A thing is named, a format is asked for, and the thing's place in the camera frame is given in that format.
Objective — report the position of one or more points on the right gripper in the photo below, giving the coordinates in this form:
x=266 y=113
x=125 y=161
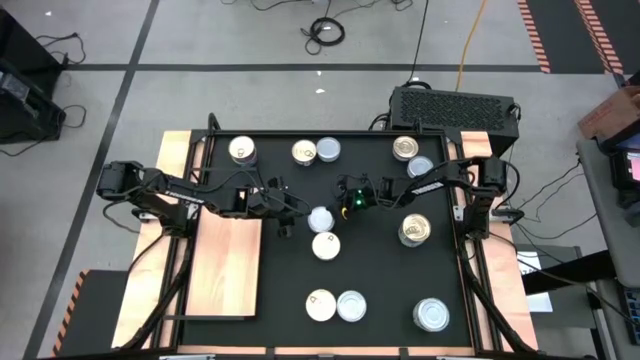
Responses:
x=364 y=196

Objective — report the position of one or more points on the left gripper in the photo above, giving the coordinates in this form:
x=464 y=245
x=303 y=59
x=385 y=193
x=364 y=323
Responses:
x=270 y=202

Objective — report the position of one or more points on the Bumble Bee tuna can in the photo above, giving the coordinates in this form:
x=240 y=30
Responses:
x=328 y=149
x=420 y=166
x=351 y=306
x=431 y=313
x=320 y=219

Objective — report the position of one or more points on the Wild Planet salmon can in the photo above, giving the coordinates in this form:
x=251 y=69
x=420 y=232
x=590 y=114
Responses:
x=326 y=245
x=414 y=227
x=242 y=148
x=304 y=152
x=405 y=148
x=320 y=304

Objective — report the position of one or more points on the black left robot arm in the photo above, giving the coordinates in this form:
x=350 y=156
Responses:
x=180 y=196

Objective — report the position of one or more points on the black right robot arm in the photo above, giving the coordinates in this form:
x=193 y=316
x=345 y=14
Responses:
x=427 y=188

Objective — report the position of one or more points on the small yellow tag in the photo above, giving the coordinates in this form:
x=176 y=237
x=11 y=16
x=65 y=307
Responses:
x=344 y=213

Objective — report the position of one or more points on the dark table mat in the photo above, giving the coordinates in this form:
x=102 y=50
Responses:
x=285 y=275

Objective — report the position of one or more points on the black perforated computer case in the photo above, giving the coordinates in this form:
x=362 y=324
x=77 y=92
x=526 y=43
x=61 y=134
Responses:
x=450 y=112

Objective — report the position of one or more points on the white paper sheet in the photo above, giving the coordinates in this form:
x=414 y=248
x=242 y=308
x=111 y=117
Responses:
x=526 y=262

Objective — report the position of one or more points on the black ramp with orange stripes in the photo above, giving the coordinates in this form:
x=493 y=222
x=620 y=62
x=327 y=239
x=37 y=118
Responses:
x=100 y=315

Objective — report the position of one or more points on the black beam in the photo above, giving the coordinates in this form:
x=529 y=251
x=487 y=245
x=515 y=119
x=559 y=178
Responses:
x=570 y=272

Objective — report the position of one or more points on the grey side table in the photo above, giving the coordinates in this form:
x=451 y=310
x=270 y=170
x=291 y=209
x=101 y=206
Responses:
x=607 y=225

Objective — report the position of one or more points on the black mat with orange stripes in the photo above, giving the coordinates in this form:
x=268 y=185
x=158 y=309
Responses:
x=565 y=30

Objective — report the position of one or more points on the black tablet with pink screen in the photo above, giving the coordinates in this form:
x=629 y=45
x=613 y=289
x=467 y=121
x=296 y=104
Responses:
x=622 y=167

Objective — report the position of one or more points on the cardboard box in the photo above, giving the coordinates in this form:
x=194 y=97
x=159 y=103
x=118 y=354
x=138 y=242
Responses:
x=612 y=112

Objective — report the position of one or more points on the black equipment cart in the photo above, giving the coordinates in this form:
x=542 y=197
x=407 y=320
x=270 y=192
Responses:
x=25 y=110

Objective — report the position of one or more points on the black keyboard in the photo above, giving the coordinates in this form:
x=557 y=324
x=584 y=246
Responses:
x=632 y=307

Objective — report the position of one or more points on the wooden shelf with black frame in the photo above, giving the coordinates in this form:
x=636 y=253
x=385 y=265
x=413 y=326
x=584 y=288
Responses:
x=225 y=270

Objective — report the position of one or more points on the black aluminium table frame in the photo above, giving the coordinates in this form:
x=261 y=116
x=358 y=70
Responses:
x=161 y=310

